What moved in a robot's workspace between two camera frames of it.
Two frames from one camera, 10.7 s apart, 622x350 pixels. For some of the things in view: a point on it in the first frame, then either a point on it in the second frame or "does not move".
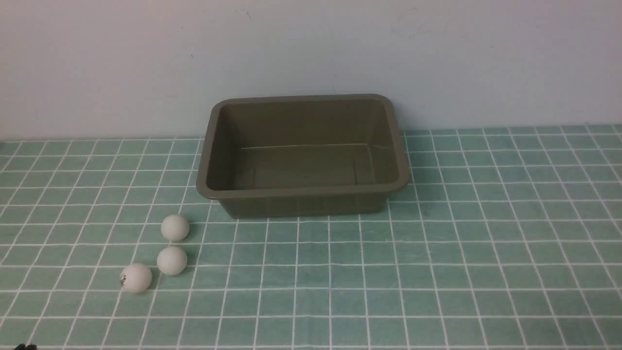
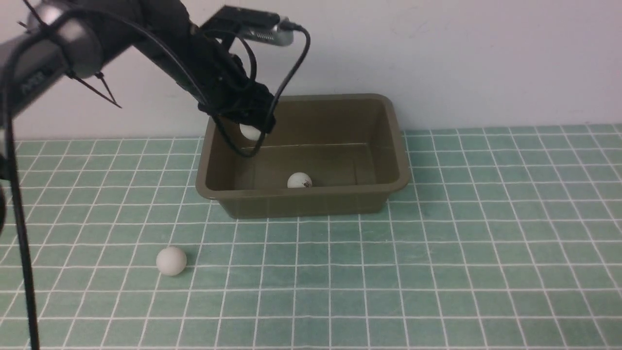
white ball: x=175 y=227 to x=250 y=131
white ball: x=172 y=260 does not move
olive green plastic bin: x=280 y=155 does not move
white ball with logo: x=135 y=278 to x=299 y=180
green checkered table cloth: x=507 y=238 does not move
